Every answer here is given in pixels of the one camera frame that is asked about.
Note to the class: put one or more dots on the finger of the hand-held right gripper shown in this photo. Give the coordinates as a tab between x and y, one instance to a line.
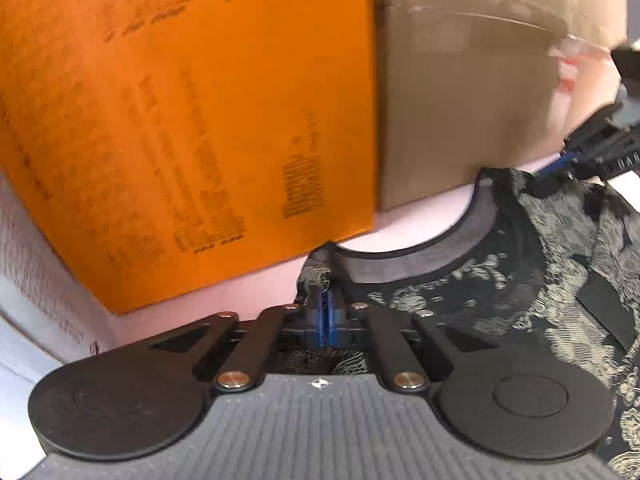
600	155

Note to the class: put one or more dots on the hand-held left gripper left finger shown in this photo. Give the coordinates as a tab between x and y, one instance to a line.
320	317

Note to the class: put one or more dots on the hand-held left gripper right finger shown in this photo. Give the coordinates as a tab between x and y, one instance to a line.
334	317

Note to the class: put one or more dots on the black floral blouse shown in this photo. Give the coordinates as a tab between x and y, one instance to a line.
525	285

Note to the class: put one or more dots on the pink white plastic bag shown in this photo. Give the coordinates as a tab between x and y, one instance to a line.
582	62

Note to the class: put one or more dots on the brown cardboard box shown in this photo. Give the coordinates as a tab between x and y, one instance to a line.
450	100

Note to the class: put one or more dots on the orange printed box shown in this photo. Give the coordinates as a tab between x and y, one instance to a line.
175	110

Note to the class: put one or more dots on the light blue box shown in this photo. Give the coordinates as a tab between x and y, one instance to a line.
40	285

